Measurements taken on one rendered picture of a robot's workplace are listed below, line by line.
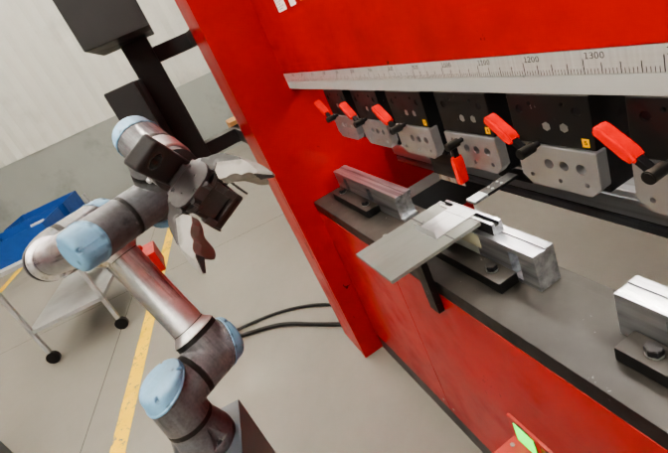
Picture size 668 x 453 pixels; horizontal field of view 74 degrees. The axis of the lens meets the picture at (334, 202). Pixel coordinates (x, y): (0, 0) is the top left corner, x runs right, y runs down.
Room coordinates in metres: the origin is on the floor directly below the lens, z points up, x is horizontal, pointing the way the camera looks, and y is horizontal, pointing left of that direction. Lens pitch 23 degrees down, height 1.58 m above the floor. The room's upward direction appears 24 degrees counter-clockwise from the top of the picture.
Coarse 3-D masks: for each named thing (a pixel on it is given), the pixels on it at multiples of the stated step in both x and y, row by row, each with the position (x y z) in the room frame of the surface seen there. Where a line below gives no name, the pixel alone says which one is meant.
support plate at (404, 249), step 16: (432, 208) 1.05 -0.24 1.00; (464, 224) 0.92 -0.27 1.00; (480, 224) 0.90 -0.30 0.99; (384, 240) 1.00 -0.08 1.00; (400, 240) 0.97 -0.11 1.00; (416, 240) 0.94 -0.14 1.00; (432, 240) 0.91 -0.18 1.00; (448, 240) 0.88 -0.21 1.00; (368, 256) 0.96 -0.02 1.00; (384, 256) 0.93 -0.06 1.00; (400, 256) 0.90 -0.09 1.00; (416, 256) 0.88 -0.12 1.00; (432, 256) 0.86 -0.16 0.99; (384, 272) 0.87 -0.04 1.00; (400, 272) 0.84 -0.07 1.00
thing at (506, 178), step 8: (520, 168) 1.01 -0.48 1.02; (504, 176) 1.04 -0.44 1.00; (512, 176) 1.02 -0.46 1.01; (520, 176) 1.02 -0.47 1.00; (496, 184) 1.02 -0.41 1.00; (504, 184) 1.01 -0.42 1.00; (480, 192) 1.02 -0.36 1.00; (488, 192) 1.00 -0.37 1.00; (472, 200) 1.00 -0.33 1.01; (480, 200) 0.99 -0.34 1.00
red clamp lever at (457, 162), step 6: (456, 138) 0.82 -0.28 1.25; (462, 138) 0.82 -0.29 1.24; (444, 144) 0.82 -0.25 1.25; (450, 144) 0.81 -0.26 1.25; (456, 144) 0.81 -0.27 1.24; (450, 150) 0.81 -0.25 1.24; (456, 150) 0.82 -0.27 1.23; (456, 156) 0.82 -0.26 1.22; (456, 162) 0.81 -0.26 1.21; (462, 162) 0.81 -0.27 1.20; (456, 168) 0.81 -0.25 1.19; (462, 168) 0.81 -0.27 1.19; (456, 174) 0.82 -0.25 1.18; (462, 174) 0.81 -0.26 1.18; (462, 180) 0.81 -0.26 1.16; (468, 180) 0.82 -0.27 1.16
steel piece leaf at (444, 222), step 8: (440, 216) 0.99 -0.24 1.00; (448, 216) 0.98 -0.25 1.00; (456, 216) 0.96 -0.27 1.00; (416, 224) 0.98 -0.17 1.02; (424, 224) 0.99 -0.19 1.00; (432, 224) 0.98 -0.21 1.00; (440, 224) 0.96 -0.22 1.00; (448, 224) 0.94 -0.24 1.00; (456, 224) 0.93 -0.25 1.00; (424, 232) 0.94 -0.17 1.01; (432, 232) 0.91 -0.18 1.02; (440, 232) 0.92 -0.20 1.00
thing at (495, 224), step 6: (450, 204) 1.04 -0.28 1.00; (456, 204) 1.02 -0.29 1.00; (474, 210) 0.96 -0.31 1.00; (474, 216) 0.95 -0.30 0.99; (480, 216) 0.93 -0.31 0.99; (486, 216) 0.91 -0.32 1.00; (480, 222) 0.90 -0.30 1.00; (486, 222) 0.89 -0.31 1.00; (492, 222) 0.89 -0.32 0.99; (498, 222) 0.87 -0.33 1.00; (480, 228) 0.91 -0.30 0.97; (486, 228) 0.89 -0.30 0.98; (492, 228) 0.87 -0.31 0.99; (498, 228) 0.87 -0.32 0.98; (492, 234) 0.87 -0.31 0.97
